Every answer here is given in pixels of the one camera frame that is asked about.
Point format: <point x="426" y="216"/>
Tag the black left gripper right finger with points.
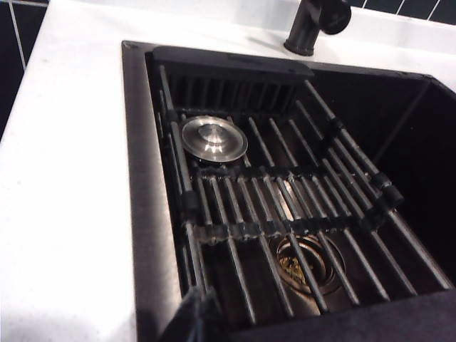
<point x="356" y="320"/>

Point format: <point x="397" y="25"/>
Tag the silver sink drain stopper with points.
<point x="213" y="139"/>

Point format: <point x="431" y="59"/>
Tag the dark metal faucet spout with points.
<point x="303" y="25"/>

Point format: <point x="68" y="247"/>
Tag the black kitchen sink basin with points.
<point x="427" y="160"/>

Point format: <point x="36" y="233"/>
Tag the black sink drying rack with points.
<point x="231" y="64"/>

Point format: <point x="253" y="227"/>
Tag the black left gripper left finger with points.
<point x="199" y="317"/>

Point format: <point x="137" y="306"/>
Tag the metal sink drain strainer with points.
<point x="322" y="265"/>

